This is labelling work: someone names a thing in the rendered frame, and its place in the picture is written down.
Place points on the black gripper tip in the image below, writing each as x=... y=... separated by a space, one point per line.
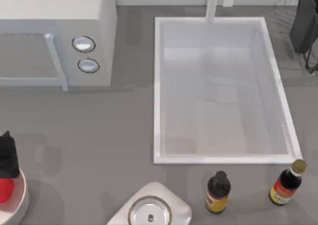
x=8 y=155

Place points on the white sink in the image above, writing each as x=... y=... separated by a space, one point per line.
x=218 y=98

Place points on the large microwave knob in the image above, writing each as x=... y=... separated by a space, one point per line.
x=83 y=44

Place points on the white bowl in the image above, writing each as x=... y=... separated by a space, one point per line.
x=18 y=202

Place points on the pale microwave oven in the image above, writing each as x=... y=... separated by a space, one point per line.
x=82 y=16

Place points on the dark bottle with gold cap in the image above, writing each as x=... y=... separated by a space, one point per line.
x=285 y=185

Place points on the dark bottle with black cap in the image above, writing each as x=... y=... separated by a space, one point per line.
x=217 y=192

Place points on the tall white tap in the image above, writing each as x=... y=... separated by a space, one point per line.
x=211 y=4

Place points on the small microwave knob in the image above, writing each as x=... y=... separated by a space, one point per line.
x=88 y=65

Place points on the red apple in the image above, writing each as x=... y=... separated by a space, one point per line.
x=5 y=190

